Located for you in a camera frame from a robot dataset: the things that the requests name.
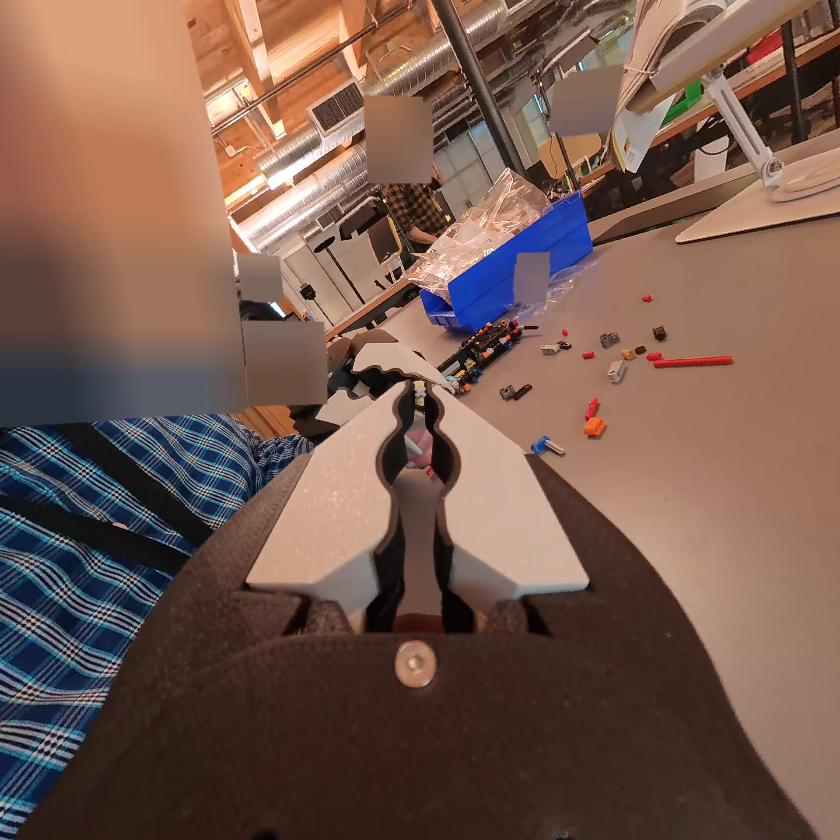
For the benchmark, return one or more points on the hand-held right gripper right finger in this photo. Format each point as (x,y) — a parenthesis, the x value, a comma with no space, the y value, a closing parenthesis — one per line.
(518,518)

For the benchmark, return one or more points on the black studio light stand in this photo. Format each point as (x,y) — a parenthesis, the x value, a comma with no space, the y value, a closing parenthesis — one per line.
(361,229)

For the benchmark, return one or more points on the long red lego axle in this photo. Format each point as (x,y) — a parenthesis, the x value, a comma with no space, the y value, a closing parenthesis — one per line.
(692,361)

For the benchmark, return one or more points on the wooden table with black legs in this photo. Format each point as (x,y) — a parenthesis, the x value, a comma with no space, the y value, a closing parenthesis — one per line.
(754,72)

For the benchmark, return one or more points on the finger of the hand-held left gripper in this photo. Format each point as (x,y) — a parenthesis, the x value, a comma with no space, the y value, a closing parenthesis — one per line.
(394,358)
(344,407)

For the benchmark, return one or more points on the green plastic crate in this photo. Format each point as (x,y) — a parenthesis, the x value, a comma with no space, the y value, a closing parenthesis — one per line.
(682,98)

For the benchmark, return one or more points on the black pole stand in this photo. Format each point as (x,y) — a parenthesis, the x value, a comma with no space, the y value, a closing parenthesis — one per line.
(479,85)

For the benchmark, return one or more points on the wooden cabinet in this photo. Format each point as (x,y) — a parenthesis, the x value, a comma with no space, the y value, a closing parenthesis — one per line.
(269,420)

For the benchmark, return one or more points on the orange lego piece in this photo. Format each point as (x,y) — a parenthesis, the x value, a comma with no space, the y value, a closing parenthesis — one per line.
(594,426)

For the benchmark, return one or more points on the person's plaid shirt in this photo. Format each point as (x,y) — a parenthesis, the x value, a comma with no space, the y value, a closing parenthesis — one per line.
(65,623)

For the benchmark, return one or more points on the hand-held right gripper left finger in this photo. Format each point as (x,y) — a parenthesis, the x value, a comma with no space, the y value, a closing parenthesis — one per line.
(321,518)

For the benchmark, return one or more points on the clear plastic bag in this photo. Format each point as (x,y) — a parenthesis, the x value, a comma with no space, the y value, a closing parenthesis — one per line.
(564,282)

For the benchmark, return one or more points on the dark flat box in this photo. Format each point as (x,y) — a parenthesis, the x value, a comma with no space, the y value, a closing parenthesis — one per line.
(656,210)

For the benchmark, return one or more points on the pile of clear plastic bags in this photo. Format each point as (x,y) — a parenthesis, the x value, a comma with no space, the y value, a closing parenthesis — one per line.
(485,223)

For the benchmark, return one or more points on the light grey lego beam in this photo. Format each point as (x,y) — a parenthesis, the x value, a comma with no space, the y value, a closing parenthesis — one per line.
(616,371)

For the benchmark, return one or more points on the silver ventilation duct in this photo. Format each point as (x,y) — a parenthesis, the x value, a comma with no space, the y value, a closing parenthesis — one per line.
(315,184)

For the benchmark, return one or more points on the person's left forearm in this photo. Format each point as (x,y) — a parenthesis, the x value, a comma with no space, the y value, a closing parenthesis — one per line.
(282,456)

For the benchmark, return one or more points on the dark grey lego connector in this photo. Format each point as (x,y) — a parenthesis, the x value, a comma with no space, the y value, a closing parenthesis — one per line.
(609,339)

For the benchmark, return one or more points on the blue plastic bin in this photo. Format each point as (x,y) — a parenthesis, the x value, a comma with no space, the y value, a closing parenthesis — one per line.
(525,262)

